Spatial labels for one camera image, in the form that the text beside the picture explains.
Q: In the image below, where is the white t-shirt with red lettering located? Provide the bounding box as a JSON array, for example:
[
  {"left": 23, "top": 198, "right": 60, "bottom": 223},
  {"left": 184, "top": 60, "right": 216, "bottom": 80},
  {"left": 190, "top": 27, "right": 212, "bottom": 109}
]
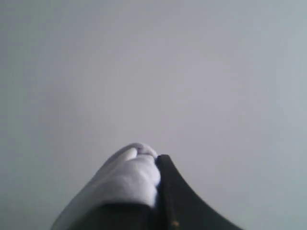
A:
[{"left": 51, "top": 143, "right": 161, "bottom": 230}]

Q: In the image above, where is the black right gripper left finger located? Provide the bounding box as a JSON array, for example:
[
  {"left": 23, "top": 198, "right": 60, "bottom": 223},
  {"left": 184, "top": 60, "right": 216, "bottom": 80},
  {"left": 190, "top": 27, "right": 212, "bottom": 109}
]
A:
[{"left": 70, "top": 203, "right": 156, "bottom": 230}]

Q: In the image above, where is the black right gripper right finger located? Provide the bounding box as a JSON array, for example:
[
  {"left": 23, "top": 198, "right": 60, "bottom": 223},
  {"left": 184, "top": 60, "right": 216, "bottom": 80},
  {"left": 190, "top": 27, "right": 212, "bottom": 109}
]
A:
[{"left": 156, "top": 155, "right": 240, "bottom": 230}]

